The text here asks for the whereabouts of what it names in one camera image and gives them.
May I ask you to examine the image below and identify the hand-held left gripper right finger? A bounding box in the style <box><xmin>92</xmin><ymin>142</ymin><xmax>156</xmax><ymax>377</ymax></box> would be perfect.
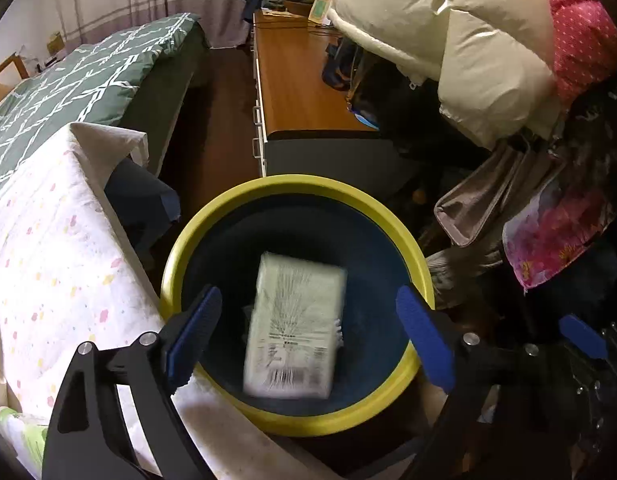
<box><xmin>395</xmin><ymin>285</ymin><xmax>574</xmax><ymax>480</ymax></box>

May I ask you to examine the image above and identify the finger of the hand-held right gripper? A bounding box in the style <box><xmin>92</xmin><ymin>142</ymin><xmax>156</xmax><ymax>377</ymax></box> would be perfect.
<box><xmin>558</xmin><ymin>314</ymin><xmax>611</xmax><ymax>361</ymax></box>

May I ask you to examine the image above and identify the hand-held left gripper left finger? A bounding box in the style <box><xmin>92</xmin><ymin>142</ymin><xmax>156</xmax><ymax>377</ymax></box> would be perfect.
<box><xmin>41</xmin><ymin>285</ymin><xmax>224</xmax><ymax>480</ymax></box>

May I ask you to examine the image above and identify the green tissue pack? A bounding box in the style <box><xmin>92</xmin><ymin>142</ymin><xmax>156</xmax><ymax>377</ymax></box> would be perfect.
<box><xmin>243</xmin><ymin>252</ymin><xmax>349</xmax><ymax>400</ymax></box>

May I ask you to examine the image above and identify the yellow rimmed trash bin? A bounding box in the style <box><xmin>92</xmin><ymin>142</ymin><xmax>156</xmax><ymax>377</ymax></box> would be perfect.
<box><xmin>160</xmin><ymin>174</ymin><xmax>435</xmax><ymax>438</ymax></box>

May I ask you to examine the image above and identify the white bottle green label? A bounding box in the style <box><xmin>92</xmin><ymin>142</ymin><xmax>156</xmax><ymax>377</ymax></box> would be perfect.
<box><xmin>0</xmin><ymin>406</ymin><xmax>49</xmax><ymax>468</ymax></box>

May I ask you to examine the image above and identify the pink floral cloth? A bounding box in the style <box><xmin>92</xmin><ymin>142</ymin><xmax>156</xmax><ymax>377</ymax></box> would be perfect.
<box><xmin>503</xmin><ymin>175</ymin><xmax>614</xmax><ymax>291</ymax></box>

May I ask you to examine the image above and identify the dark blue cloth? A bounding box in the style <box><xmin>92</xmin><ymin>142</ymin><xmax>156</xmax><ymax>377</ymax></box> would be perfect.
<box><xmin>106</xmin><ymin>160</ymin><xmax>182</xmax><ymax>256</ymax></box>

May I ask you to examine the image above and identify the beige handbag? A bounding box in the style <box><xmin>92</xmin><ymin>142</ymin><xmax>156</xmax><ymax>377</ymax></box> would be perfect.
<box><xmin>433</xmin><ymin>135</ymin><xmax>554</xmax><ymax>248</ymax></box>

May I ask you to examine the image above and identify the white dotted tablecloth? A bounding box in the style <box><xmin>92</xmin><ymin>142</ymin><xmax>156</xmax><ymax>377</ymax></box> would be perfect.
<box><xmin>0</xmin><ymin>122</ymin><xmax>339</xmax><ymax>480</ymax></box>

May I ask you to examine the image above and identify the dark patterned garment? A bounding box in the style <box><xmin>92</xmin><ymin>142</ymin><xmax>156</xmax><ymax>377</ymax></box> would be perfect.
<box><xmin>548</xmin><ymin>72</ymin><xmax>617</xmax><ymax>241</ymax></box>

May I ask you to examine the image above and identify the black bag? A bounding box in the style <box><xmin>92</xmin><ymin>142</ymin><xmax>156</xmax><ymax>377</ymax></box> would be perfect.
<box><xmin>345</xmin><ymin>55</ymin><xmax>491</xmax><ymax>166</ymax></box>

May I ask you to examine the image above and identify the wooden bed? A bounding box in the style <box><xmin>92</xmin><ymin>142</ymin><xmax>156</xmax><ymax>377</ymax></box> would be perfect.
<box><xmin>0</xmin><ymin>12</ymin><xmax>212</xmax><ymax>186</ymax></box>

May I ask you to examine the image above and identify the wooden dresser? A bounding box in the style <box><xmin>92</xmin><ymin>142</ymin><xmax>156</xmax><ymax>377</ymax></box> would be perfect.
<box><xmin>251</xmin><ymin>9</ymin><xmax>389</xmax><ymax>178</ymax></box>

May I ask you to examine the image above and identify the green checked duvet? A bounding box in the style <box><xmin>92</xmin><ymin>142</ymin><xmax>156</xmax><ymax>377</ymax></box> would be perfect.
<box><xmin>0</xmin><ymin>12</ymin><xmax>204</xmax><ymax>186</ymax></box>

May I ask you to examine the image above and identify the cream puffer jacket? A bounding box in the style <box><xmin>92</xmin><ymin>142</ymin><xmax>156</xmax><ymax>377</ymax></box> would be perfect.
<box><xmin>328</xmin><ymin>0</ymin><xmax>564</xmax><ymax>151</ymax></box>

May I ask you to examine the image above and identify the pink puffer jacket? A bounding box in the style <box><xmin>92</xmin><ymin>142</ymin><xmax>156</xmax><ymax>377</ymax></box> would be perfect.
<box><xmin>541</xmin><ymin>0</ymin><xmax>617</xmax><ymax>106</ymax></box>

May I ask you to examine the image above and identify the small green box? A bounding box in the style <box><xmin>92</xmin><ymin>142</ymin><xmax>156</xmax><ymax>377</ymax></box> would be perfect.
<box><xmin>309</xmin><ymin>0</ymin><xmax>335</xmax><ymax>26</ymax></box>

